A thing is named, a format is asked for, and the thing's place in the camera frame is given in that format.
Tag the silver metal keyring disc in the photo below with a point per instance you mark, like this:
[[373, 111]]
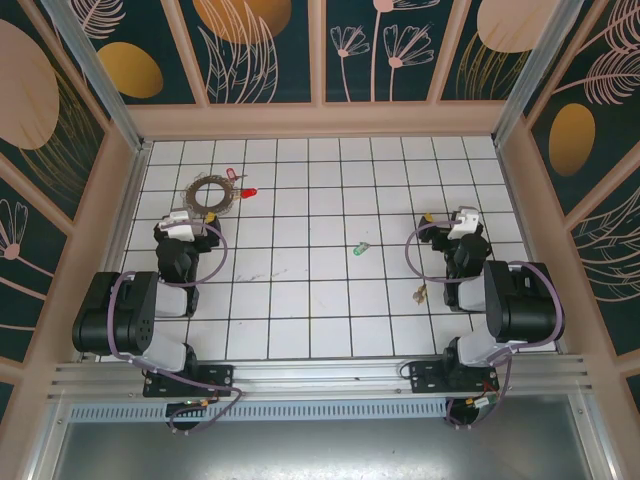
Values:
[[192, 195]]

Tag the plain red key tag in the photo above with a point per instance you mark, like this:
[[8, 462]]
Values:
[[248, 193]]

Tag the tan brass key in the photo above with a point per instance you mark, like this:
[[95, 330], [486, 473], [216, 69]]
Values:
[[419, 295]]

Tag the green key tag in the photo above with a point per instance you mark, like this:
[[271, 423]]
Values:
[[360, 249]]

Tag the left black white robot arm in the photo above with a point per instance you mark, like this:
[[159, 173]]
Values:
[[125, 315]]

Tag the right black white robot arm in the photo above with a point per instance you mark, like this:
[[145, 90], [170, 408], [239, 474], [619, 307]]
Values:
[[525, 305]]

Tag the grey metal sheet panel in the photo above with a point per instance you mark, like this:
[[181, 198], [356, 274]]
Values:
[[320, 450]]

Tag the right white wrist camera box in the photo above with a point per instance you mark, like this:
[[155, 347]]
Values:
[[462, 222]]

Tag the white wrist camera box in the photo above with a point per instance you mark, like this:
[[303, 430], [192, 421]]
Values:
[[462, 222], [180, 225]]

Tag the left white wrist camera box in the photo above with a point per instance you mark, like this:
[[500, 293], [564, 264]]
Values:
[[180, 225]]

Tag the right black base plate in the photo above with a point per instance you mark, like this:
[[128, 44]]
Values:
[[425, 377]]

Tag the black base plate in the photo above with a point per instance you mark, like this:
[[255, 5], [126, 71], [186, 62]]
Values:
[[220, 377], [425, 377]]

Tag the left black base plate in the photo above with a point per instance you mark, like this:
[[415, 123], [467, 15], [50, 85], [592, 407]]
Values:
[[220, 377]]

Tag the aluminium mounting rail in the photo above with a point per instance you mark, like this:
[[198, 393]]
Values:
[[320, 375]]

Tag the aluminium frame post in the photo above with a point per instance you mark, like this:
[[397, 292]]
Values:
[[530, 75], [100, 80]]

